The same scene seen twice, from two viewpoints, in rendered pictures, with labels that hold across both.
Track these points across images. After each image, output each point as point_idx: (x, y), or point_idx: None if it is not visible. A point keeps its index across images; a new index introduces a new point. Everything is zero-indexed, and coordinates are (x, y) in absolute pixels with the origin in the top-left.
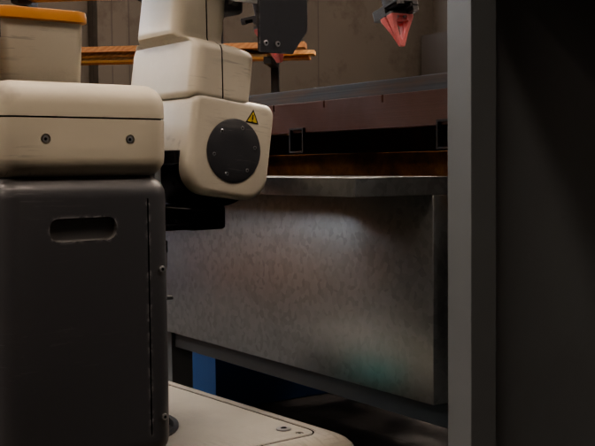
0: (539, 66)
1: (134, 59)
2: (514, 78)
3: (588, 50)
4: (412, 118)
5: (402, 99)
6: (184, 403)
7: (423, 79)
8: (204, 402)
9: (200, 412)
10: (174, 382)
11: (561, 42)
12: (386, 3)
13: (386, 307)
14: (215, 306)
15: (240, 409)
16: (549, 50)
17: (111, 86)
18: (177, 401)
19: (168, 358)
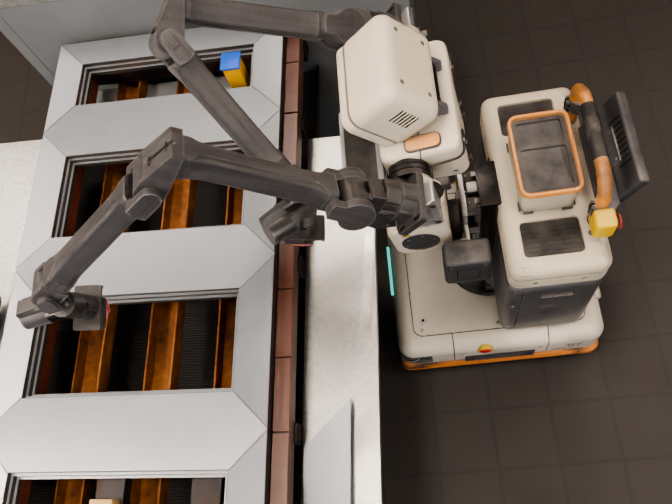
0: (358, 7)
1: (443, 207)
2: (373, 9)
3: (327, 5)
4: (300, 149)
5: (297, 151)
6: (426, 278)
7: (279, 144)
8: (415, 276)
9: (428, 257)
10: (405, 333)
11: (343, 1)
12: (97, 304)
13: None
14: None
15: (407, 254)
16: (351, 3)
17: (510, 96)
18: (427, 285)
19: None
